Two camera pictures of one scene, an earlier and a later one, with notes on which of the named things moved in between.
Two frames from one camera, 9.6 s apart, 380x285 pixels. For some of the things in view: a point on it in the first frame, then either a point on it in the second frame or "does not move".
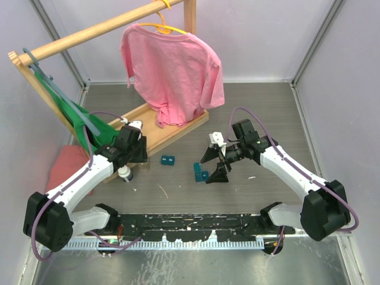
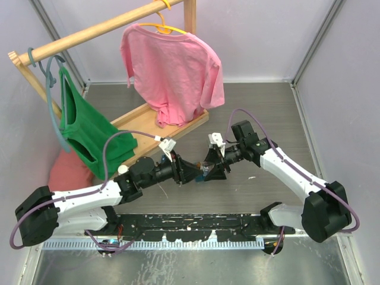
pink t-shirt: (177, 74) does not move
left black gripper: (141, 158) -> (182, 170)
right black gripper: (219, 176) does not move
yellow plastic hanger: (163, 28) does not move
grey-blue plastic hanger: (50, 81) -> (51, 81)
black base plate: (192, 227) does not move
